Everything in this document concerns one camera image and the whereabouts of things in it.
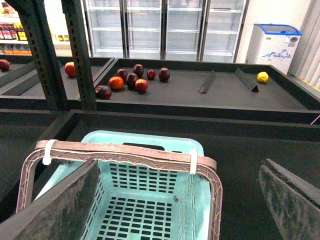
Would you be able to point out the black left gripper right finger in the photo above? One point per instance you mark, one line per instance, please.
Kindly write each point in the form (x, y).
(293, 202)

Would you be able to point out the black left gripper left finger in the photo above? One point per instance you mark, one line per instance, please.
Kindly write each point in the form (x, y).
(61, 213)

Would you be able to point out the turquoise plastic basket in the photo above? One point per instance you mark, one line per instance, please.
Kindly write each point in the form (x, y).
(135, 202)

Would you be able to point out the dark red apple front left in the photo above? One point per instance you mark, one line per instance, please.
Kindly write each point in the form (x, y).
(103, 92)

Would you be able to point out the red apple left bin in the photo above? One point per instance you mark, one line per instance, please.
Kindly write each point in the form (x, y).
(70, 70)

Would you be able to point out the red yellow apple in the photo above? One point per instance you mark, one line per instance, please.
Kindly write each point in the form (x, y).
(141, 85)

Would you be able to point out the dark red apple middle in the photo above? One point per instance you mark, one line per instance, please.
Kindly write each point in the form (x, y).
(131, 80)

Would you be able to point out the dark red apple back left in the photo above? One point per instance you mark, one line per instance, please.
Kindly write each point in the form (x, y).
(122, 73)

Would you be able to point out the dark apple far left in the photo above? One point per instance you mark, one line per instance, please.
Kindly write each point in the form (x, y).
(4, 65)

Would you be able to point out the small dark red apple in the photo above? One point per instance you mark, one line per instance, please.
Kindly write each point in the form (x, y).
(151, 74)

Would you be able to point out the dark red apple right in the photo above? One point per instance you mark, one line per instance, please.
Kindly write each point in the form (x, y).
(164, 74)

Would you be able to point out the white zip tie left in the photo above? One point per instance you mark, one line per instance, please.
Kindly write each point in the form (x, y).
(47, 159)

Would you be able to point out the white zip tie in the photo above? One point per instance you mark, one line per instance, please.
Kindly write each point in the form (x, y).
(193, 161)
(47, 159)

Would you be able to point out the white zip tie right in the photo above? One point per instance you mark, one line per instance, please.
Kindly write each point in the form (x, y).
(193, 161)

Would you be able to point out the yellow lemon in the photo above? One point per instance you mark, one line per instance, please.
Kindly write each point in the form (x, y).
(262, 77)

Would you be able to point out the black divider right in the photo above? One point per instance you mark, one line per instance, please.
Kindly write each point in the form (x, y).
(250, 85)

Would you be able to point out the black divider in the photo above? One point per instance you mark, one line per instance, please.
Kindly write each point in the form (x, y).
(250, 85)
(207, 83)

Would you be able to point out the black produce bin upper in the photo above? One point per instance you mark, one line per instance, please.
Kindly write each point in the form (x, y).
(278, 100)

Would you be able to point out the orange red fruit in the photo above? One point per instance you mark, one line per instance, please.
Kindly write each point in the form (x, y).
(116, 83)

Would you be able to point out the black divider left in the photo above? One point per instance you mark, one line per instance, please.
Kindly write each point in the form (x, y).
(207, 83)

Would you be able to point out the white blue chest freezer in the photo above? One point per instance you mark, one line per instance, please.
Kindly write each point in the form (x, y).
(273, 44)

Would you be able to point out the glass door display fridge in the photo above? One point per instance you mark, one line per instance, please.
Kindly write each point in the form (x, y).
(181, 30)

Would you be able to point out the black metal shelf post rear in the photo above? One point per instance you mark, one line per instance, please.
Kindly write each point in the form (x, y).
(34, 21)

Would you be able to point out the black metal shelf post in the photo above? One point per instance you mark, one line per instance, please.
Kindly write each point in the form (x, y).
(34, 21)
(72, 10)

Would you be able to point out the black metal shelf post front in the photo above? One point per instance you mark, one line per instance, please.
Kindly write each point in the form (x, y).
(72, 10)

